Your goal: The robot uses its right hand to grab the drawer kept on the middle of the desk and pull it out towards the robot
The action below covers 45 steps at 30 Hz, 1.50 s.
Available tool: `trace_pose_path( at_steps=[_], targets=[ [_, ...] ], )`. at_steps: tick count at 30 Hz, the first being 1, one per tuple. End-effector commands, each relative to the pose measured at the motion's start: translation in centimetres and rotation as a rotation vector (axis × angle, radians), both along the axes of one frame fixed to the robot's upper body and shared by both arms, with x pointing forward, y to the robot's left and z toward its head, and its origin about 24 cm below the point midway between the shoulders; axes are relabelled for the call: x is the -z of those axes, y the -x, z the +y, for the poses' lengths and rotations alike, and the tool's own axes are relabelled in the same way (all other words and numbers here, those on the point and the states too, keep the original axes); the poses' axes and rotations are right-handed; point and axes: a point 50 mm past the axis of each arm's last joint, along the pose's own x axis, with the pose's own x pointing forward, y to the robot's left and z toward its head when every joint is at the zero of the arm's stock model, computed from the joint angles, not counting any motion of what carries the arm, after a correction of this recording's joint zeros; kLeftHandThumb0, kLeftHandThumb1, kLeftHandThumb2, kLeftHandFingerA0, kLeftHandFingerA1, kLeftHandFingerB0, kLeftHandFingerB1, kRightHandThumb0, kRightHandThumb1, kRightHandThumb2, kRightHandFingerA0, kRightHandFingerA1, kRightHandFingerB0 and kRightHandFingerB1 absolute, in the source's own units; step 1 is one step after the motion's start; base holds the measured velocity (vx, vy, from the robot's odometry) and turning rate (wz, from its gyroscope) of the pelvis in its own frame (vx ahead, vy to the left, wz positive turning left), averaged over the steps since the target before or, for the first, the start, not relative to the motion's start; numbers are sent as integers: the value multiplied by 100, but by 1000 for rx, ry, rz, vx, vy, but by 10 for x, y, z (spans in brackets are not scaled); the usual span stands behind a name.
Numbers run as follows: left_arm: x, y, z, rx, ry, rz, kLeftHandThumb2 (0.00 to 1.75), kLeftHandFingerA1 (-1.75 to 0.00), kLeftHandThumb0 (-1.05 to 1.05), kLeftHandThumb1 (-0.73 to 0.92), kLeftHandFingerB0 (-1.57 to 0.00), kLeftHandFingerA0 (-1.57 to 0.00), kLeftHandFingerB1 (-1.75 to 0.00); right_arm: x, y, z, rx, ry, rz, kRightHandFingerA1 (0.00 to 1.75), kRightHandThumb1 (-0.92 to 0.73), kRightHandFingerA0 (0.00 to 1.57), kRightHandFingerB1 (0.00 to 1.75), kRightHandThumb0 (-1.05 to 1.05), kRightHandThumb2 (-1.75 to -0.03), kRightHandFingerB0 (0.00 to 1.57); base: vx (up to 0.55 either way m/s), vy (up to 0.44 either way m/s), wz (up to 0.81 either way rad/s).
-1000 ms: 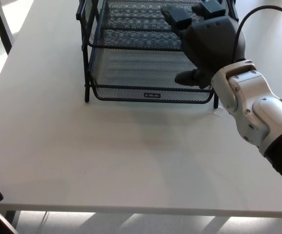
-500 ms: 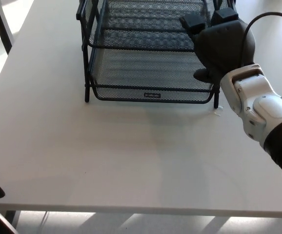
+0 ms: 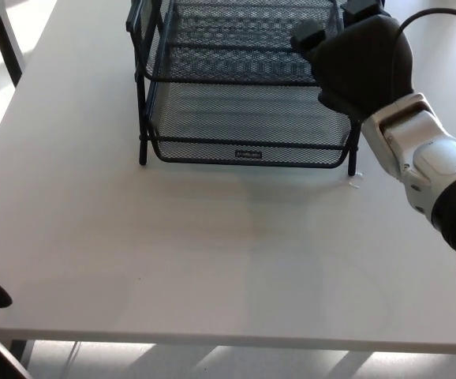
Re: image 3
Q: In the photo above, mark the clear tape piece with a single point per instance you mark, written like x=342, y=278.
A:
x=355, y=179

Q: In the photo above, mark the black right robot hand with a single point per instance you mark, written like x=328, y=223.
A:
x=366, y=63

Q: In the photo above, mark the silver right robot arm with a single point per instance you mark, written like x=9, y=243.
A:
x=409, y=130

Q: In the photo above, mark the black mesh tray with label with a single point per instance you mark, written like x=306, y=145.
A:
x=247, y=154

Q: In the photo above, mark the dark grey table leg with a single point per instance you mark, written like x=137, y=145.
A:
x=22, y=353

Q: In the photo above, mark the white side table dark legs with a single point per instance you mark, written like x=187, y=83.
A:
x=9, y=55

